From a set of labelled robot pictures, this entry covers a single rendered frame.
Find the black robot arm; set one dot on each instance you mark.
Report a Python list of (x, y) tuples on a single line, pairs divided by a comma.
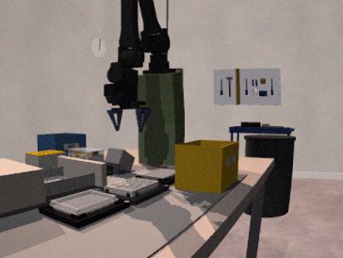
[(119, 72)]

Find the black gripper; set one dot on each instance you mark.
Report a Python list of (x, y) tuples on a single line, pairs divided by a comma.
[(129, 105)]

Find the dark blue bin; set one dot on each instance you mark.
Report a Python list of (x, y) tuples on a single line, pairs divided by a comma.
[(58, 142)]

